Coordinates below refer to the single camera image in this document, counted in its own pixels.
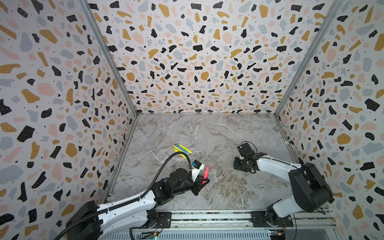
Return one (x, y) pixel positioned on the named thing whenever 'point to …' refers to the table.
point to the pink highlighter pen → (205, 175)
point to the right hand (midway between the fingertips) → (233, 163)
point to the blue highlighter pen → (182, 149)
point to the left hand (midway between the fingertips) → (209, 179)
